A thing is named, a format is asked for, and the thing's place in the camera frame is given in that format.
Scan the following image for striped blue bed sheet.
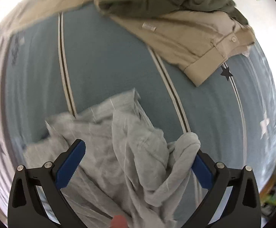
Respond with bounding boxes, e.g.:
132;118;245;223
0;2;276;228

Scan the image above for left hand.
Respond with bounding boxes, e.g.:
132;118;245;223
110;215;128;228

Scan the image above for shelf with clutter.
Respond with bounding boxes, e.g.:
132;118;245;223
260;174;276;219

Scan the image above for beige trousers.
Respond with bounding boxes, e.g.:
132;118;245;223
0;0;255;86

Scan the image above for grey striped t-shirt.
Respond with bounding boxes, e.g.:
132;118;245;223
23;90;200;227

